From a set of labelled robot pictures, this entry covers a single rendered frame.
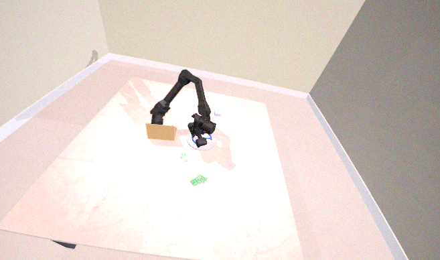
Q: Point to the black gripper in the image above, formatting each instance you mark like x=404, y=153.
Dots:
x=197, y=132

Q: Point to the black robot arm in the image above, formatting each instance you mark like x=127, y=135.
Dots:
x=163, y=106

